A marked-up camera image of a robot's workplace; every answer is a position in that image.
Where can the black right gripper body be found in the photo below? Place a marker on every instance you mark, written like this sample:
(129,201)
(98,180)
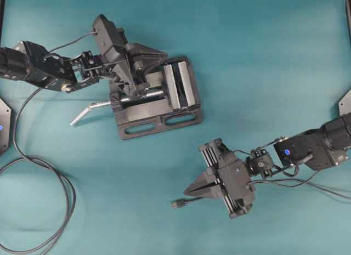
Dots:
(213,153)

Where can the silver vise crank handle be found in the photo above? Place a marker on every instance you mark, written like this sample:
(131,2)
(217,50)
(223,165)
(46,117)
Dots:
(82,117)

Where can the black bench vise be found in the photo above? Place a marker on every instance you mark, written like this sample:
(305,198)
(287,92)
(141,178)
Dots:
(172,102)

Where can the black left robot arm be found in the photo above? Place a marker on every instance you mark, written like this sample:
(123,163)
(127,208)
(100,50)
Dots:
(32,63)

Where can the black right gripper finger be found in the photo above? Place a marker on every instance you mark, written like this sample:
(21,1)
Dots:
(205,178)
(215,191)

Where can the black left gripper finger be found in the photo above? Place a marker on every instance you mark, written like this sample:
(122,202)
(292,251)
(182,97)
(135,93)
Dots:
(144,58)
(133,81)

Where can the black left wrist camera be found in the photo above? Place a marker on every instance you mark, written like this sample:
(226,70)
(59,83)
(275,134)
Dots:
(109,38)

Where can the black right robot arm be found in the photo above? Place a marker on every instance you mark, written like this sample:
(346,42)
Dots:
(317,148)

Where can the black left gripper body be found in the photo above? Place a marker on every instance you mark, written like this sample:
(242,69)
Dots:
(117,66)

